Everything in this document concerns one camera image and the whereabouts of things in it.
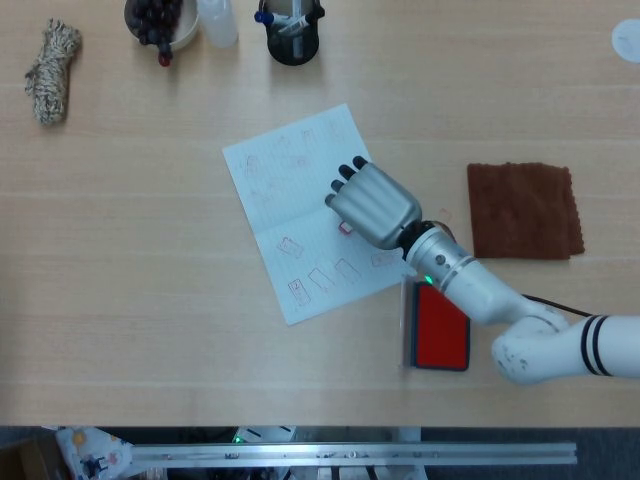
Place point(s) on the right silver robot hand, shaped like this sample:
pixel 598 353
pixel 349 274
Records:
pixel 375 205

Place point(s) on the red white rubber stamp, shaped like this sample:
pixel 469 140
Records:
pixel 345 227

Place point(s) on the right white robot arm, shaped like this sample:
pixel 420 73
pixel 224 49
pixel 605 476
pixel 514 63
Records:
pixel 500 300

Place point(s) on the brown cloth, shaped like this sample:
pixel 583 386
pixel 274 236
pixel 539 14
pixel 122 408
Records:
pixel 525 210

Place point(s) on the white stamped paper sheet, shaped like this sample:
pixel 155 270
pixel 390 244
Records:
pixel 280 200

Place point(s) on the red ink pad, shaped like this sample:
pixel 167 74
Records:
pixel 435 340

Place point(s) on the black mesh pen holder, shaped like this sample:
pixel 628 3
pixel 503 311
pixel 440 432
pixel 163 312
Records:
pixel 280 55

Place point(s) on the black cap marker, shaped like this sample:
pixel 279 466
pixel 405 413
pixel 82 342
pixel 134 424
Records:
pixel 295 22

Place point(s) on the blue cap marker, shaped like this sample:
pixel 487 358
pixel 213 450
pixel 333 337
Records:
pixel 260 17

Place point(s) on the clear plastic squeeze bottle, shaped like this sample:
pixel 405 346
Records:
pixel 217 25

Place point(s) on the single dark red cherry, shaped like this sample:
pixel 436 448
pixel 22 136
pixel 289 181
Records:
pixel 165 59

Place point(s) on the white bowl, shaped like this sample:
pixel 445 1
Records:
pixel 187 30

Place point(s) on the pile of dark cherries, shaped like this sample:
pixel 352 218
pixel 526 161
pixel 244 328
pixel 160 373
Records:
pixel 150 20

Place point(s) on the white printed bag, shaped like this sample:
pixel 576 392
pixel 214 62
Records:
pixel 90 450

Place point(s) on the brown cardboard box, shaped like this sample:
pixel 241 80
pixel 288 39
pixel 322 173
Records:
pixel 25 460

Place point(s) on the aluminium rail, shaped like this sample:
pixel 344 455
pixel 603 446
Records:
pixel 350 454

